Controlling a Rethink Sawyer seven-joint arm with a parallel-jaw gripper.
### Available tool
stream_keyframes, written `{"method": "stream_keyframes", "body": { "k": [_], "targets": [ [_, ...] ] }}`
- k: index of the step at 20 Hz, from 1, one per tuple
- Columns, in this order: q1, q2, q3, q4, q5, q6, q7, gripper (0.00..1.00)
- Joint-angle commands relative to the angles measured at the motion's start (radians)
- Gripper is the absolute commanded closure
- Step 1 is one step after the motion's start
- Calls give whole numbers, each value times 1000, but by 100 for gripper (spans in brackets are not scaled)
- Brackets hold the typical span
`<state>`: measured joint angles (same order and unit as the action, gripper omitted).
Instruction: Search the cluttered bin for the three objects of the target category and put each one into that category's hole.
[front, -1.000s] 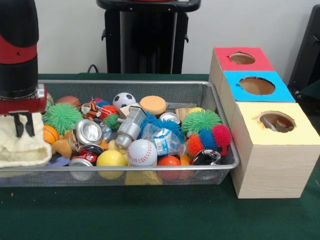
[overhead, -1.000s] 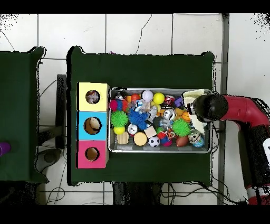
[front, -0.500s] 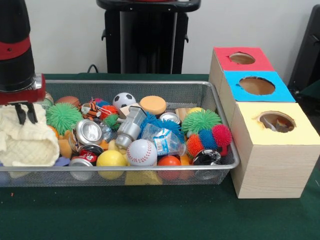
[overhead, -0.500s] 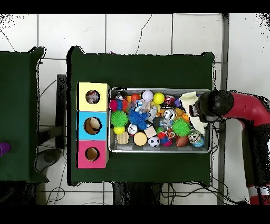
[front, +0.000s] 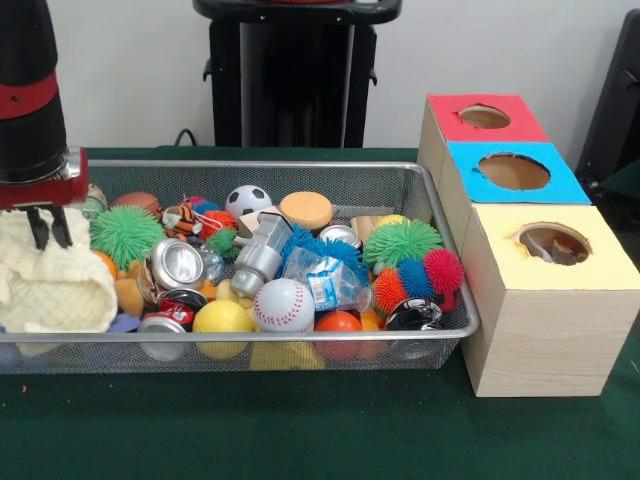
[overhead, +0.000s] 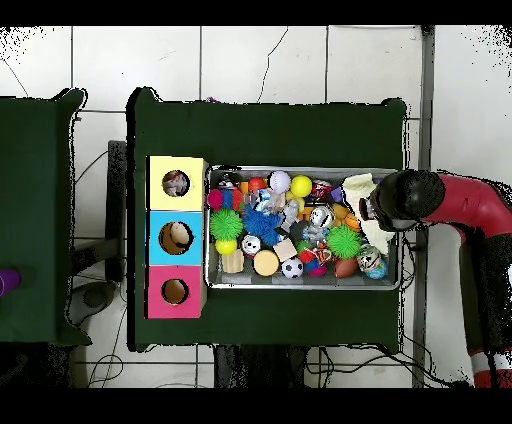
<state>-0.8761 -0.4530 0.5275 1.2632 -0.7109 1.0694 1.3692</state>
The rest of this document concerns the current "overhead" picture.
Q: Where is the colourful patterned cloth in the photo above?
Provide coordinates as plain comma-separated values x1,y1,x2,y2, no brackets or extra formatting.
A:
162,170,191,197

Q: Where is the wooden box with three holes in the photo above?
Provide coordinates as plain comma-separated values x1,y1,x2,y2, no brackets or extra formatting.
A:
144,154,209,320

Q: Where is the small soccer ball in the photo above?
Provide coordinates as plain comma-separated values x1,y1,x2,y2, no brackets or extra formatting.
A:
280,256,304,280

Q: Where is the green puffer ball with eyes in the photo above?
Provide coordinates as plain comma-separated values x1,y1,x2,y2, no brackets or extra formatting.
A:
208,207,245,242

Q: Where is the grey rounded floor object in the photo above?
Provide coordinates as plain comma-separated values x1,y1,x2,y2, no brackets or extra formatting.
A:
65,279,118,327

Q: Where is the purple object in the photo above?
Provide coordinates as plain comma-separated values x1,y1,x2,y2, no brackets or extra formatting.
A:
0,267,22,298

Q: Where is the shallow metal mesh bin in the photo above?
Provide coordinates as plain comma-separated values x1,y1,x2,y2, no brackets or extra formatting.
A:
204,164,404,292

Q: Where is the white baseball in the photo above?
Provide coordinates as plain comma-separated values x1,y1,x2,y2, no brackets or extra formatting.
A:
267,170,292,195

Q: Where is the yellow smiley ball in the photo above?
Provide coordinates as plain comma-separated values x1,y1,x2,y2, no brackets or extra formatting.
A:
289,174,314,198

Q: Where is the crushed silver can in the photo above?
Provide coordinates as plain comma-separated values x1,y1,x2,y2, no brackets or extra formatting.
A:
310,204,336,229

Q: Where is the cream knitted cloth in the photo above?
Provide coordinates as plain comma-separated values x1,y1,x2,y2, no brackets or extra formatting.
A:
342,172,397,255

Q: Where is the grey metal pole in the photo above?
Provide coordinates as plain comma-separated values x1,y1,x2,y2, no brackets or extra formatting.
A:
411,25,436,388

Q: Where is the orange round sponge disc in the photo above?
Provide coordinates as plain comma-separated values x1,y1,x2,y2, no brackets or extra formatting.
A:
252,249,281,278

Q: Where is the blue puffer ball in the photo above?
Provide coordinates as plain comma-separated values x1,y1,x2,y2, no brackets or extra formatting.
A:
241,204,283,247

